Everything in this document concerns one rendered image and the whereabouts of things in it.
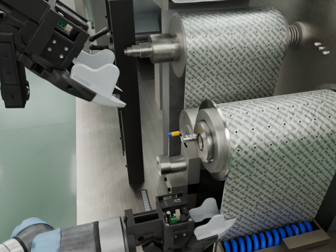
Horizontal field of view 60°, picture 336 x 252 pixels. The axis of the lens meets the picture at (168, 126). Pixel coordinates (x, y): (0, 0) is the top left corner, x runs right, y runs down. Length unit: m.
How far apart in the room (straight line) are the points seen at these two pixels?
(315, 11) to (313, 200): 0.42
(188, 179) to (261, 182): 0.14
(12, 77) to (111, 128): 0.79
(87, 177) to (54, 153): 1.64
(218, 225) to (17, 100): 0.39
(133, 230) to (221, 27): 0.44
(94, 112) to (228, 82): 0.74
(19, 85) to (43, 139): 2.38
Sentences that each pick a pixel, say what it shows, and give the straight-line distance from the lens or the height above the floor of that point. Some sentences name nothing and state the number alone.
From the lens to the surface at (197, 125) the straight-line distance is 0.52.
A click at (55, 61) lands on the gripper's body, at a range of 0.41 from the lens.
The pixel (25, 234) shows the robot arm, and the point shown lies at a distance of 0.69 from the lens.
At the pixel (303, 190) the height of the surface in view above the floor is 1.14.
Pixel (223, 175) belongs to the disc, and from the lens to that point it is 0.50.
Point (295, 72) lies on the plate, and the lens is 0.85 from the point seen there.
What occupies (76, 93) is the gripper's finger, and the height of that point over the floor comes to 1.39.
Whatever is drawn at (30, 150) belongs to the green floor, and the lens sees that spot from 2.73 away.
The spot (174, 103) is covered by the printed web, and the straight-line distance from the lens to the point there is 0.85.
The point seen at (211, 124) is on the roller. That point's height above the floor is 1.30.
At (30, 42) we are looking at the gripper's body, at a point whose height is 1.46.
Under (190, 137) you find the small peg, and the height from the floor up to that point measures 1.25.
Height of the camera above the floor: 1.57
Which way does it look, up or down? 35 degrees down
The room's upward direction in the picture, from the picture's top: straight up
